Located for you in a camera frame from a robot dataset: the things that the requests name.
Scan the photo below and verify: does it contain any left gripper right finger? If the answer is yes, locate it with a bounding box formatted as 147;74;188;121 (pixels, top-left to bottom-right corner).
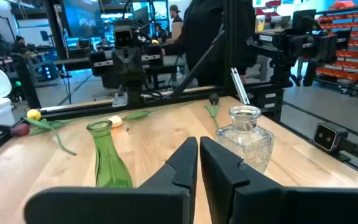
200;136;358;224

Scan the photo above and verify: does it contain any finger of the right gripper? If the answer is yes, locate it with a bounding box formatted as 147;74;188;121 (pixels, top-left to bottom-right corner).
112;49;129;75
127;48;143;75

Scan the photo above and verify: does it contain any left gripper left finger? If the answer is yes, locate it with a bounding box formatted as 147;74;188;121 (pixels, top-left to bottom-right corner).
23;136;198;224

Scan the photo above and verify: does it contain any green glass vase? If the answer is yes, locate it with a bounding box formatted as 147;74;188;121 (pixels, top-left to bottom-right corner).
85;119;134;189

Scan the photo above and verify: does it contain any cream artificial tulip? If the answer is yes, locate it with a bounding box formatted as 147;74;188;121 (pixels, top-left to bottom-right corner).
108;110;154;129

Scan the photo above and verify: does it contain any clear cut-glass vase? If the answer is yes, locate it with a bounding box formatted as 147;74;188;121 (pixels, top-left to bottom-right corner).
214;105;275;174

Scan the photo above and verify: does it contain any green stem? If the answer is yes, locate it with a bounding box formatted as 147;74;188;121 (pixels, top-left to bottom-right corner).
204;93;222;130

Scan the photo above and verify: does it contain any yellow artificial tulip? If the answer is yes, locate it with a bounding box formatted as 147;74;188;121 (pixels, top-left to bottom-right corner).
23;108;77;156

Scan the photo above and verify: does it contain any dark red artificial tulip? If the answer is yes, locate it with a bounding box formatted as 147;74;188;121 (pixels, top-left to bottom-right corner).
10;119;74;137

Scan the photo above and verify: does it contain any person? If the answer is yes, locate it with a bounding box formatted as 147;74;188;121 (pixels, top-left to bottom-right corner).
154;22;168;42
10;34;32;55
163;0;258;88
167;4;185;43

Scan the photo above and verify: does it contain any large blue display screen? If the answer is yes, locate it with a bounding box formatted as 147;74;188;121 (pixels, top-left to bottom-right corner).
61;0;104;39

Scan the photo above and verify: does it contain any silver metal bar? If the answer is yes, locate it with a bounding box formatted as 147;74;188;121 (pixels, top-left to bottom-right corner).
230;67;250;106

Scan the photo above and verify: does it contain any shelf with orange bins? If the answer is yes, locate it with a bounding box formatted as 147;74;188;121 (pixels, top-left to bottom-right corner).
314;1;358;96

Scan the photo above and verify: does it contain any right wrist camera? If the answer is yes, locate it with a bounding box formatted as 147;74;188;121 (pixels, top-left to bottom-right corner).
112;20;134;49

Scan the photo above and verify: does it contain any table-level camera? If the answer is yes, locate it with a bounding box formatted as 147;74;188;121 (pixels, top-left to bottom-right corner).
311;123;358;172

